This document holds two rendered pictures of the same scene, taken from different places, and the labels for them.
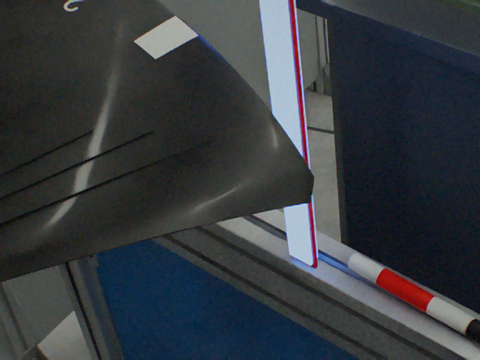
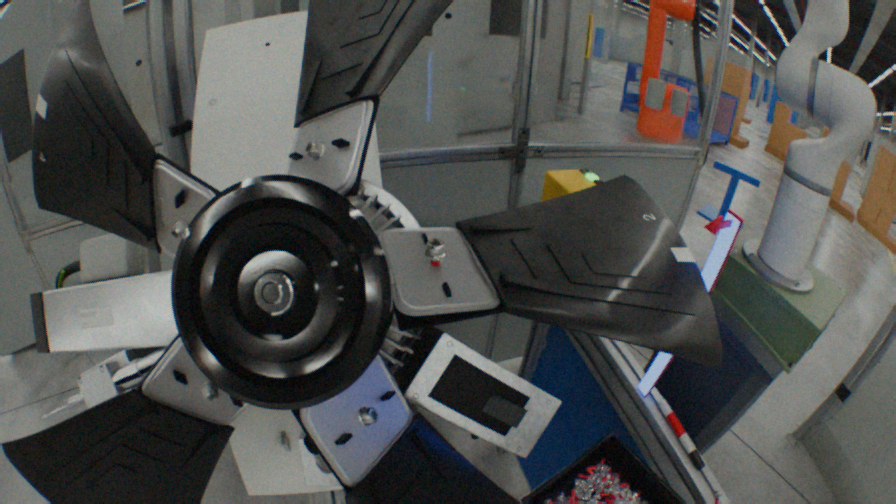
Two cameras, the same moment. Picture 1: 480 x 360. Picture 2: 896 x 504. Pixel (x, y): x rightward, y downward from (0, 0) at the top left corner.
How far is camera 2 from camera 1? 24 cm
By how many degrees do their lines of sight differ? 23
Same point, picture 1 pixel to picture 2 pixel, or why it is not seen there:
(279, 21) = (709, 280)
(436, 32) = (727, 322)
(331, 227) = not seen: hidden behind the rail
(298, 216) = (655, 373)
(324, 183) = not seen: hidden behind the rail
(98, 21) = (656, 230)
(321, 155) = not seen: hidden behind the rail
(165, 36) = (683, 254)
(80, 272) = (535, 347)
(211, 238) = (605, 363)
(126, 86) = (664, 266)
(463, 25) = (737, 325)
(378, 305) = (662, 426)
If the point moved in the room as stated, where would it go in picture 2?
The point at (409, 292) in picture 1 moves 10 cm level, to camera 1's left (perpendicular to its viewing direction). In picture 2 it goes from (677, 426) to (623, 409)
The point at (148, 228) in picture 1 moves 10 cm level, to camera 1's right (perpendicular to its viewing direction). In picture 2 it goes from (658, 344) to (761, 379)
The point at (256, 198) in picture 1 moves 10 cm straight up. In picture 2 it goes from (703, 356) to (759, 257)
